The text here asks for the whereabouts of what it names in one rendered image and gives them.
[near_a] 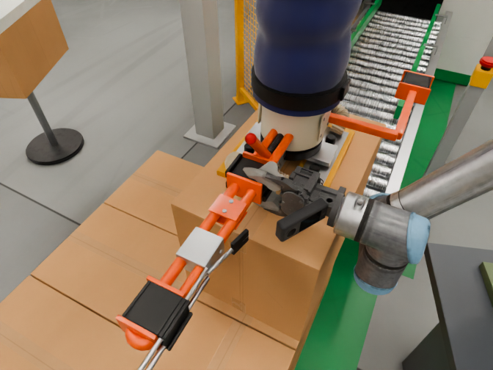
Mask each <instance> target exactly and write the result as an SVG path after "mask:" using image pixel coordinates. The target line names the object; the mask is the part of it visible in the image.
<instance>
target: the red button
mask: <svg viewBox="0 0 493 370"><path fill-rule="evenodd" d="M479 62H480V64H481V69H482V70H485V71H490V70H491V69H492V68H493V57H481V58H480V61H479Z"/></svg>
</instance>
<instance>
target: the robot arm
mask: <svg viewBox="0 0 493 370"><path fill-rule="evenodd" d="M305 170H306V171H305ZM243 171H244V172H245V174H246V176H247V177H248V178H252V179H255V180H256V181H257V182H258V183H262V184H264V185H266V186H267V187H268V188H269V189H270V190H271V191H272V192H271V194H270V195H269V197H268V199H267V200H266V202H263V198H262V203H261V204H257V203H255V204H257V205H258V206H260V207H262V208H263V209H265V210H267V211H269V212H271V213H273V214H276V215H278V216H281V217H284V218H282V219H280V220H278V221H277V226H276V233H275V235H276V237H277V238H278V239H279V240H280V241H281V242H284V241H286V240H287V239H289V238H291V237H292V236H295V235H296V234H298V233H300V232H302V231H303V230H305V229H306V228H308V227H310V226H311V225H314V224H316V223H317V222H319V221H321V220H322V219H324V218H325V216H327V217H329V218H328V220H327V224H326V225H328V226H331V227H334V230H333V231H334V233H336V234H338V235H340V236H343V237H346V238H348V239H351V240H353V241H356V242H359V255H358V260H357V264H356V265H355V267H354V279H355V281H356V283H357V284H358V286H359V287H360V288H361V289H363V290H364V291H366V292H368V293H370V294H375V295H385V294H388V293H390V292H391V291H392V290H393V289H394V288H395V287H396V286H397V284H398V280H399V278H400V277H401V275H402V273H403V271H404V270H405V268H406V266H407V264H408V263H410V264H418V263H419V262H420V260H421V258H422V257H423V253H424V251H425V248H426V244H427V241H428V236H429V233H430V228H431V223H430V222H429V219H431V218H433V217H435V216H437V215H440V214H442V213H444V212H446V211H449V210H451V209H452V208H455V207H457V206H460V205H461V204H463V203H466V202H468V201H470V200H472V199H474V198H476V197H479V196H481V195H483V194H485V193H487V192H490V191H492V190H493V139H491V140H489V141H487V142H485V143H483V144H482V145H480V146H478V147H476V148H474V149H473V150H471V151H469V152H467V153H466V154H464V155H462V156H460V157H458V158H457V159H454V160H453V161H451V162H449V163H447V164H446V165H444V166H442V167H440V168H439V169H437V170H435V171H433V172H432V173H429V174H428V175H426V176H424V177H422V178H421V179H419V180H417V181H415V182H414V183H412V184H410V185H408V186H406V187H404V188H403V189H401V190H399V191H397V192H393V193H392V194H389V193H378V194H375V195H372V196H370V197H365V196H362V195H359V194H357V193H354V192H350V191H349V192H348V193H347V195H346V196H345V195H344V194H345V191H346V188H345V187H342V186H340V188H339V190H336V189H332V188H329V187H327V186H324V185H323V184H322V183H321V181H323V180H322V179H321V178H320V173H318V172H316V171H313V170H309V169H307V168H304V167H300V166H297V167H296V169H295V170H294V171H293V172H292V173H291V175H290V176H289V179H288V178H286V177H285V176H283V175H281V174H279V173H278V166H277V163H275V162H267V163H266V164H265V165H263V166H262V167H261V168H259V169H256V168H253V167H244V168H243ZM323 183H324V181H323ZM321 184H322V185H321ZM279 190H281V192H280V194H279V195H278V194H276V191H279Z"/></svg>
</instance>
